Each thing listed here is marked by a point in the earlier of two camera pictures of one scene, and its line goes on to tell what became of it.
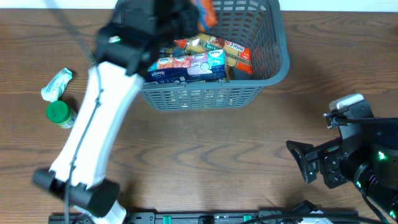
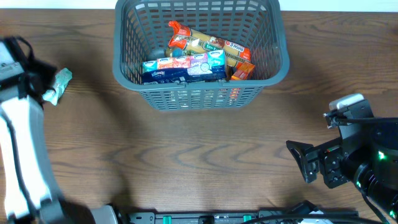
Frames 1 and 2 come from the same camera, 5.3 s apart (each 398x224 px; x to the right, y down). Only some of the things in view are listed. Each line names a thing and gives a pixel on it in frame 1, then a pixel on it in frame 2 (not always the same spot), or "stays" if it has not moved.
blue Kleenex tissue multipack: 205,66 stays
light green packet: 56,86 stays
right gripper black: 311,163 stays
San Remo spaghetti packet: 237,56 stays
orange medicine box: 207,18 to 242,71
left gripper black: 189,27 to 50,69
